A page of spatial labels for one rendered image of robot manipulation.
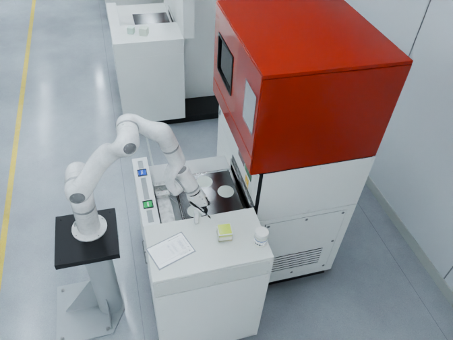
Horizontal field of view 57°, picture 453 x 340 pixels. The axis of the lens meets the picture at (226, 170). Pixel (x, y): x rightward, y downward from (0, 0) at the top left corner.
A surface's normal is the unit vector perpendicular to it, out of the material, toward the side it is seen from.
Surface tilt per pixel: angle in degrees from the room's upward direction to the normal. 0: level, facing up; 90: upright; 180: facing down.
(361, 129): 90
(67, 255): 1
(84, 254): 1
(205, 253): 0
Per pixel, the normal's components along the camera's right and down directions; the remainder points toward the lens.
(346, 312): 0.05, -0.72
